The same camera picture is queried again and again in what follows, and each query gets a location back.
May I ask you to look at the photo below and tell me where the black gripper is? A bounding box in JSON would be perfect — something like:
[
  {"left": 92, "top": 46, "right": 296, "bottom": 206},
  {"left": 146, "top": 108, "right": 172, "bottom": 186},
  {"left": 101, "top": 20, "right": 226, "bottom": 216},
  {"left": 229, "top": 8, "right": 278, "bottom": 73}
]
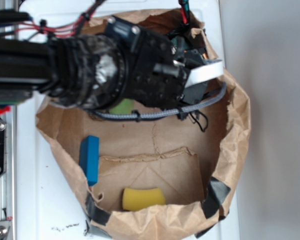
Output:
[{"left": 104, "top": 16, "right": 207, "bottom": 109}]

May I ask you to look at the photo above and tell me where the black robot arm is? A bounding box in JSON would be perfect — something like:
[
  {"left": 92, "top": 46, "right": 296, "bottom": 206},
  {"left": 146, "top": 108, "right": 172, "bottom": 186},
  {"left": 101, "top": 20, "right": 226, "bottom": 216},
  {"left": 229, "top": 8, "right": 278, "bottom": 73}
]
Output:
[{"left": 0, "top": 16, "right": 208, "bottom": 111}]

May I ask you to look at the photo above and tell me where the green plush toy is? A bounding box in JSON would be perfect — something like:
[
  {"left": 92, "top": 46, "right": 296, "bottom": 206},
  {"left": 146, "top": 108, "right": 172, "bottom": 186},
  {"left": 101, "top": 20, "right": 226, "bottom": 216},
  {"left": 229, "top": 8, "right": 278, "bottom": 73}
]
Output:
[{"left": 109, "top": 98, "right": 134, "bottom": 115}]

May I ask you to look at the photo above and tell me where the blue rectangular block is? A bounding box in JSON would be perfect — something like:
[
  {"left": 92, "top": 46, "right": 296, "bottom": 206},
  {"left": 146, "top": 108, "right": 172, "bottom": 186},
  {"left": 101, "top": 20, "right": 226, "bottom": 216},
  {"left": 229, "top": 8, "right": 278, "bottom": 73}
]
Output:
[{"left": 79, "top": 135, "right": 100, "bottom": 187}]

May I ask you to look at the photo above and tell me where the brown paper bag tray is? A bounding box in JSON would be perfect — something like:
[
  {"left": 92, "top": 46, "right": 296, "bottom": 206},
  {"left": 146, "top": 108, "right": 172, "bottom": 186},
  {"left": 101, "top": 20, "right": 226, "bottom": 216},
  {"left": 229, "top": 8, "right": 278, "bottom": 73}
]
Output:
[{"left": 36, "top": 9, "right": 251, "bottom": 240}]

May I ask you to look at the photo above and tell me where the yellow sponge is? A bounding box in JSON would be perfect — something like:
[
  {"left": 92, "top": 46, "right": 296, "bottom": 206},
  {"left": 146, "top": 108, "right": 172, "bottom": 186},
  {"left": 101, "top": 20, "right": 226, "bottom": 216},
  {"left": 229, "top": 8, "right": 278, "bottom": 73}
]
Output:
[{"left": 122, "top": 188, "right": 166, "bottom": 212}]

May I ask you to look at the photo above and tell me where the grey braided cable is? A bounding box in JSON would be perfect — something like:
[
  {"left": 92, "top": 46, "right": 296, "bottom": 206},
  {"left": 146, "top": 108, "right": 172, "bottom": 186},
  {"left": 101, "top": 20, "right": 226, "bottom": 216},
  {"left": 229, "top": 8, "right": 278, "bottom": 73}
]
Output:
[{"left": 89, "top": 81, "right": 228, "bottom": 123}]

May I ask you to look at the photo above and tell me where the white flat ribbon cable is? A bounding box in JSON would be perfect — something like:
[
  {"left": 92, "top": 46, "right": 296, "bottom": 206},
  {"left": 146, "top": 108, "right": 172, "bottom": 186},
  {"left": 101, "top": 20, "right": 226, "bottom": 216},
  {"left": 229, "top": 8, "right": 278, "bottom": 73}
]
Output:
[{"left": 184, "top": 59, "right": 225, "bottom": 89}]

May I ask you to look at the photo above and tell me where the aluminium frame rail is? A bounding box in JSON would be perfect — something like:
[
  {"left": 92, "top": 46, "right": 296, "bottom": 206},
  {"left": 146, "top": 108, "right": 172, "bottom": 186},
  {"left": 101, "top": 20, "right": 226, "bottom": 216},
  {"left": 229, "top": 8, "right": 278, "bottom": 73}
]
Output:
[{"left": 0, "top": 106, "right": 17, "bottom": 240}]

